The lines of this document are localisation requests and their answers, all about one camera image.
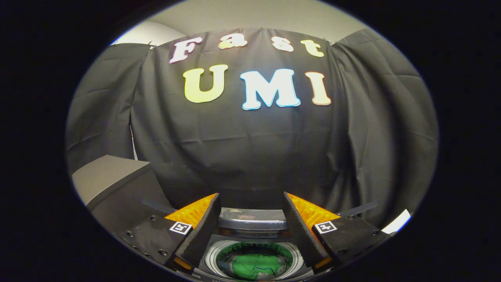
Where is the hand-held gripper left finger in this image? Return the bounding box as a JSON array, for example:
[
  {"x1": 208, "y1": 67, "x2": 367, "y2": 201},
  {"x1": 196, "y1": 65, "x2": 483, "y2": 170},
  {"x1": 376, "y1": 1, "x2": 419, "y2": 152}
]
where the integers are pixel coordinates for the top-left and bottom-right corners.
[{"x1": 118, "y1": 193, "x2": 222, "y2": 272}]

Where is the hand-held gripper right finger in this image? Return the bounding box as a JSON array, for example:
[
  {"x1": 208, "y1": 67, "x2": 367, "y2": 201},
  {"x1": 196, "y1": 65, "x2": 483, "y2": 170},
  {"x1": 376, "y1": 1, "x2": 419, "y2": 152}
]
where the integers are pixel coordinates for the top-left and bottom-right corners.
[{"x1": 283, "y1": 192, "x2": 390, "y2": 273}]

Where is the dark washing machine lid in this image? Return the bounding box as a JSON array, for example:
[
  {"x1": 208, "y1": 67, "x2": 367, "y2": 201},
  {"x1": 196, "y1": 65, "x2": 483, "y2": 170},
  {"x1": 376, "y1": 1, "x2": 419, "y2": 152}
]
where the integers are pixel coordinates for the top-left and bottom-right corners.
[{"x1": 142, "y1": 200, "x2": 379, "y2": 239}]

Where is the green polo shirt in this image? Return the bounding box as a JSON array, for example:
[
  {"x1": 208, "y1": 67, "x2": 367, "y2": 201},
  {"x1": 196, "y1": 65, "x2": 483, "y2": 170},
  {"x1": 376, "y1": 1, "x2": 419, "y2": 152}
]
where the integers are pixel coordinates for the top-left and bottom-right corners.
[{"x1": 232, "y1": 254, "x2": 286, "y2": 279}]

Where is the grey cabinet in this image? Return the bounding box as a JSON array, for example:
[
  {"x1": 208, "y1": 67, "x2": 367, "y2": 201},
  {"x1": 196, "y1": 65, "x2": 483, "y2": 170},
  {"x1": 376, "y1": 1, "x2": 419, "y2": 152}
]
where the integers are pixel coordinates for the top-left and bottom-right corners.
[{"x1": 72, "y1": 155, "x2": 177, "y2": 235}]

